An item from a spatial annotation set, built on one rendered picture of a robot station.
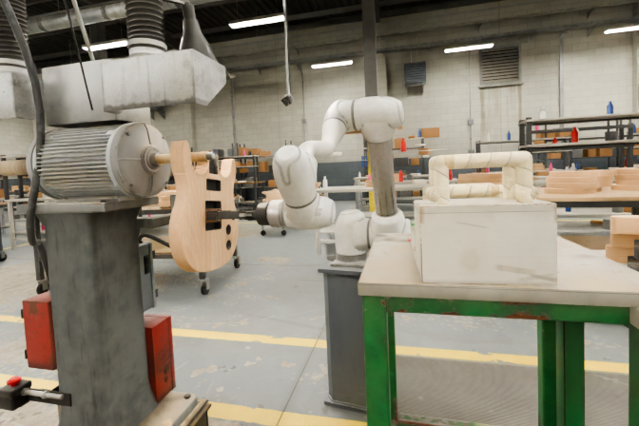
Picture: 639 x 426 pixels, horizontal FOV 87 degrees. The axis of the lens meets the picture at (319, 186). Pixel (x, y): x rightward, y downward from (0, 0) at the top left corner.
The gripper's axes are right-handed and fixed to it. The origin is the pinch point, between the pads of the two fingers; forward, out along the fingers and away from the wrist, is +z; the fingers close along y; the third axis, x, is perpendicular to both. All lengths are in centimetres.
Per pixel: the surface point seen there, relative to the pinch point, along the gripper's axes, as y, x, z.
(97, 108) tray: -17.0, 35.0, 30.8
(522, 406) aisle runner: 84, -97, -114
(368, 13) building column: 636, 429, -5
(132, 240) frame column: 1.9, -8.3, 34.9
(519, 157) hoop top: -25, 11, -86
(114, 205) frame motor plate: -14.3, 4.0, 26.7
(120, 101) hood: -24.9, 33.3, 14.4
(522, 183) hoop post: -24, 5, -87
